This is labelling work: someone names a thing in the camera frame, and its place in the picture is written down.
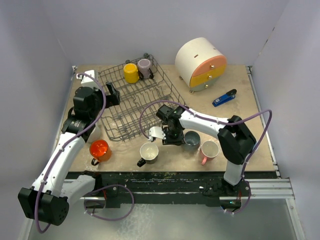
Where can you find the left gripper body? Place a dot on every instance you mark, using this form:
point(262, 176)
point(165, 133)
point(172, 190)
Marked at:
point(99, 100)

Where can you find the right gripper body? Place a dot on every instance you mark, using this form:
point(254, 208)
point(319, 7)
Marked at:
point(173, 136)

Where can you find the yellow mug black handle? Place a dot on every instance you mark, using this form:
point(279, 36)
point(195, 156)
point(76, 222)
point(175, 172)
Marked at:
point(131, 73)

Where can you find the purple mug black handle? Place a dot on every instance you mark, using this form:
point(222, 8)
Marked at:
point(144, 69)

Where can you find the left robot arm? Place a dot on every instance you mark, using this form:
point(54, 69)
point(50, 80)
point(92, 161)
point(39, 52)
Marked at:
point(49, 198)

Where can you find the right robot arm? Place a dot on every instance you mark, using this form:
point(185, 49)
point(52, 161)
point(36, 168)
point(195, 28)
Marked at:
point(235, 139)

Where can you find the pink mug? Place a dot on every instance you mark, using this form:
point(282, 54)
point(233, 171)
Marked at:
point(208, 151)

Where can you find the orange mug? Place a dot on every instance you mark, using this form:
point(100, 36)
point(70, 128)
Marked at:
point(100, 151)

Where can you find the white round drawer cabinet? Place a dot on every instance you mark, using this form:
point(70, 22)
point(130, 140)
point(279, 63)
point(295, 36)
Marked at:
point(199, 64)

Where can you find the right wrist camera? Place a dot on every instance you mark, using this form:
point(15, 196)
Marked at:
point(156, 132)

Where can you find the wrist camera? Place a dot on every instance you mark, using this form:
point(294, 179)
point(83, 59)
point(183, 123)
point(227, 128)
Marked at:
point(87, 81)
point(156, 132)

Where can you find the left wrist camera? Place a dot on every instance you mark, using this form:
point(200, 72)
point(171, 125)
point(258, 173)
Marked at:
point(87, 81)

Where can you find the grey wire dish rack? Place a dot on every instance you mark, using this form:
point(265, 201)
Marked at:
point(121, 122)

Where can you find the white mug black handle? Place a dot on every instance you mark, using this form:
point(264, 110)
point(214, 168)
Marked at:
point(149, 153)

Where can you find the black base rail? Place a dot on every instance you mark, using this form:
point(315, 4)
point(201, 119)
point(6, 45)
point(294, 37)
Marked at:
point(169, 188)

